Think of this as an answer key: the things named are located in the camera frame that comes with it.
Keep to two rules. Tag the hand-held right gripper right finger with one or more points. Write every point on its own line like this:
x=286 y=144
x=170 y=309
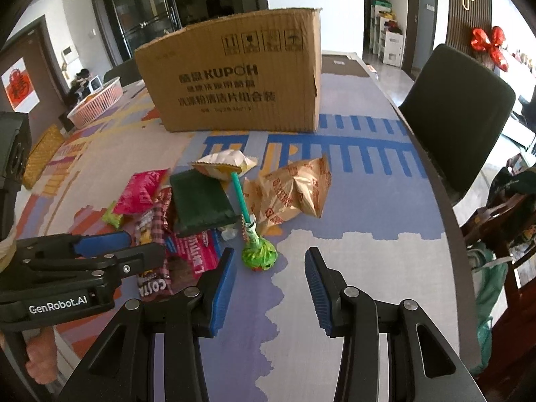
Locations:
x=316 y=284

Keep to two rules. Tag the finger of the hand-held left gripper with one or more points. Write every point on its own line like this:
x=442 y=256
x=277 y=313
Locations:
x=138 y=259
x=104 y=240

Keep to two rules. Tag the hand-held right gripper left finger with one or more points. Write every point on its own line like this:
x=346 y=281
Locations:
x=222 y=284

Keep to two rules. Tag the small lime green packet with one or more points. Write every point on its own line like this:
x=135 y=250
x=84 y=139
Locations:
x=112 y=217

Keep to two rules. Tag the brown coffee sachet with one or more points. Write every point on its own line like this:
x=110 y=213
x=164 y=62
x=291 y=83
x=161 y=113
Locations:
x=155 y=287

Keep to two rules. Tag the red packet with white print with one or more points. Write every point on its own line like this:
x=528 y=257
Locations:
x=197 y=255

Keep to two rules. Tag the red checkered snack packet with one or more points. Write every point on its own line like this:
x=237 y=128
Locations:
x=150 y=222

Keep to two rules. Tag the green lollipop with teal stick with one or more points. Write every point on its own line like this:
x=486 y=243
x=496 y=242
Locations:
x=258 y=255

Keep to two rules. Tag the pale green candy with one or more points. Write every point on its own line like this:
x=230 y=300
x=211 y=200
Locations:
x=229 y=233

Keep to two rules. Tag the pink snack packet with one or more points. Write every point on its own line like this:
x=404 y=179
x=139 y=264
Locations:
x=140 y=190

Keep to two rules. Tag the dark green snack packet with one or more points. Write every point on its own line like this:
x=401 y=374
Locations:
x=201 y=201

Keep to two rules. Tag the tan and gold snack packet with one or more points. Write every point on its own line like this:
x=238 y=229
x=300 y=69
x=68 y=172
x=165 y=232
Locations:
x=289 y=192

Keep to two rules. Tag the yellow and white snack packet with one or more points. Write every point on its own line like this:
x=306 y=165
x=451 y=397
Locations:
x=224 y=161

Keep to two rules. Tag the brown cardboard box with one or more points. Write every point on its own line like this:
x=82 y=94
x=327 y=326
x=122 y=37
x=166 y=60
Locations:
x=234 y=71

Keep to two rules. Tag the person's left forearm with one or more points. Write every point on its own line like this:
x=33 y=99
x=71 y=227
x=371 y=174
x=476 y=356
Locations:
x=6 y=251

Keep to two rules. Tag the person's left hand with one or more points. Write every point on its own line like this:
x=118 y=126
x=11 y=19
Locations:
x=39 y=351

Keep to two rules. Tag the colourful printed table mat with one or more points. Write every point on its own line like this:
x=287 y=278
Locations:
x=377 y=238

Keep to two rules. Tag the yellow woven placemat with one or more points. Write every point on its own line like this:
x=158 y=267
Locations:
x=42 y=155

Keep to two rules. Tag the pink plastic basket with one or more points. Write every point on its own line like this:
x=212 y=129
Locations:
x=92 y=106

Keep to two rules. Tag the teal green bag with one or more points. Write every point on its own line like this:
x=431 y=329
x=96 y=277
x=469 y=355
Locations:
x=488 y=293

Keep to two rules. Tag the red paper door decoration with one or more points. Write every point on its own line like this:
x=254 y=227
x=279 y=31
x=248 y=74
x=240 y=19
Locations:
x=21 y=90

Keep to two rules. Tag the brown wooden chair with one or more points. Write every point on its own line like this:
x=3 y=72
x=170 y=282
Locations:
x=498 y=226

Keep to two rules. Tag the brown wooden door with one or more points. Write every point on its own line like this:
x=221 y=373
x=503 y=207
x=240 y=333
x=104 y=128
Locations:
x=37 y=58

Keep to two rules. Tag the dark green cloth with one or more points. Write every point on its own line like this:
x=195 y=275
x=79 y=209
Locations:
x=511 y=192

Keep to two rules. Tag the grey mat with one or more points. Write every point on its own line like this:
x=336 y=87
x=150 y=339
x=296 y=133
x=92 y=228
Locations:
x=343 y=65

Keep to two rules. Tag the black dining chair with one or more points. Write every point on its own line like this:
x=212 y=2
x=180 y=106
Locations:
x=456 y=113

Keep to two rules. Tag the black framed glass door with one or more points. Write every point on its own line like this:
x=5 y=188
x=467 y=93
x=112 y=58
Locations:
x=142 y=12

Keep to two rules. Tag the white shelf unit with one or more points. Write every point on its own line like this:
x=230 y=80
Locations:
x=391 y=46

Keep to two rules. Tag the red foil bow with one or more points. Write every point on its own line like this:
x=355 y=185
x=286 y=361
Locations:
x=490 y=44

